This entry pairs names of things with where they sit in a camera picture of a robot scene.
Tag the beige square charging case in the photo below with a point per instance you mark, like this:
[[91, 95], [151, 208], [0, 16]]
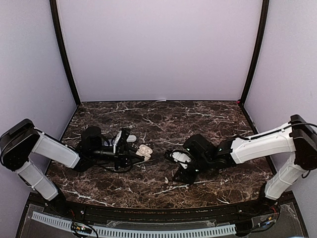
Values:
[[144, 150]]

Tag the right black frame post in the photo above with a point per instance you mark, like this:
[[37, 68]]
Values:
[[256, 52]]

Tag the black front rail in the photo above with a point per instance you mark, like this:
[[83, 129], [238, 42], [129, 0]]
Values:
[[96, 213]]

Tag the white oval charging case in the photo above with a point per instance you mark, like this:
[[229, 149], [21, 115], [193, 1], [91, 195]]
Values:
[[131, 138]]

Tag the white slotted cable duct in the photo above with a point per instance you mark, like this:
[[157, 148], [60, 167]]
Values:
[[130, 230]]

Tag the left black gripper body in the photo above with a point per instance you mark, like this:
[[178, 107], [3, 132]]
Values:
[[118, 159]]

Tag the black frame post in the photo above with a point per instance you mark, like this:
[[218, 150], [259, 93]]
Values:
[[256, 52], [62, 51]]

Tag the left black frame post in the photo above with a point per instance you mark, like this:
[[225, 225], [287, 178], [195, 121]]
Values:
[[62, 51]]

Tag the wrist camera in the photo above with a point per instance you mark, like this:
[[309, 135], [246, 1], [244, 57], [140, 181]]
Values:
[[120, 139], [177, 156]]

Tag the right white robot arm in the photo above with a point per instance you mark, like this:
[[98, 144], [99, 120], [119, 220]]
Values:
[[296, 137]]

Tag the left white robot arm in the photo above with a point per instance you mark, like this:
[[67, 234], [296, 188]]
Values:
[[94, 149]]

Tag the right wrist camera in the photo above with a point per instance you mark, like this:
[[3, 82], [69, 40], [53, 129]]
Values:
[[177, 156]]

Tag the purple round charging case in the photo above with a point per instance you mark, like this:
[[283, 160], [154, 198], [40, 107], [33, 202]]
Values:
[[109, 143]]

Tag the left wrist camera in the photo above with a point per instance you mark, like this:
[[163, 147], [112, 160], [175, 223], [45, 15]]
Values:
[[120, 139]]

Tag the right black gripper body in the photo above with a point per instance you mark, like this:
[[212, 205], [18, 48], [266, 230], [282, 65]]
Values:
[[191, 178]]

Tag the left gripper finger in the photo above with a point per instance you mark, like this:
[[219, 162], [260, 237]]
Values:
[[131, 152], [135, 160]]

